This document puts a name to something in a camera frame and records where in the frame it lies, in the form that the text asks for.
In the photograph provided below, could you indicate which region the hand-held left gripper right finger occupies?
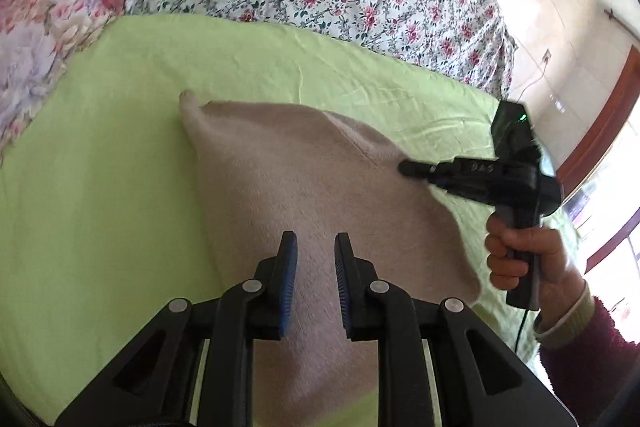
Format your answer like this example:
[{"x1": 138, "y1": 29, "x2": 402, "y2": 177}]
[{"x1": 334, "y1": 232, "x2": 576, "y2": 427}]

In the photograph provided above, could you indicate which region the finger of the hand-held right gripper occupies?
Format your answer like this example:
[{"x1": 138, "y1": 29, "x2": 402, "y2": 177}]
[
  {"x1": 398, "y1": 159, "x2": 501, "y2": 186},
  {"x1": 435, "y1": 183, "x2": 501, "y2": 208}
]

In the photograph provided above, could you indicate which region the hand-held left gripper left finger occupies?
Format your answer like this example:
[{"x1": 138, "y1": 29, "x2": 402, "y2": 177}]
[{"x1": 52, "y1": 231, "x2": 299, "y2": 427}]

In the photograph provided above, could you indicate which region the beige knitted sweater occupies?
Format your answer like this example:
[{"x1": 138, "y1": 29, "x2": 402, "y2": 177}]
[{"x1": 179, "y1": 89, "x2": 483, "y2": 427}]

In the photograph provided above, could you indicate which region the person's right forearm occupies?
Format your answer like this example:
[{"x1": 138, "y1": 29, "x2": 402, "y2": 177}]
[{"x1": 534, "y1": 279, "x2": 640, "y2": 427}]

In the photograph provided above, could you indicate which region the person's right hand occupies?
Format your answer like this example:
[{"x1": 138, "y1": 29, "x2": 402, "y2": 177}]
[{"x1": 485, "y1": 213, "x2": 586, "y2": 323}]

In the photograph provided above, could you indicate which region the light green bed sheet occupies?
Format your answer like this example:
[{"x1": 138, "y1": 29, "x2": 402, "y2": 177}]
[{"x1": 0, "y1": 12, "x2": 576, "y2": 427}]

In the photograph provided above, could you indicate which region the pastel floral pillow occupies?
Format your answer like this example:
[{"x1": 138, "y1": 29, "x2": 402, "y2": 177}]
[{"x1": 0, "y1": 0, "x2": 128, "y2": 168}]

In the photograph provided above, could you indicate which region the wooden door frame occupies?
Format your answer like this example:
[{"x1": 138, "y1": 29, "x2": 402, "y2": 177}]
[{"x1": 555, "y1": 57, "x2": 640, "y2": 275}]

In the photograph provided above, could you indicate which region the thin wall cable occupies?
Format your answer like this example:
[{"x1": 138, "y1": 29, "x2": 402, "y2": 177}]
[{"x1": 517, "y1": 51, "x2": 553, "y2": 95}]

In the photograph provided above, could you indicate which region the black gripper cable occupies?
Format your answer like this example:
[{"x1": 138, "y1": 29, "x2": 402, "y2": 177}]
[{"x1": 515, "y1": 307, "x2": 531, "y2": 355}]

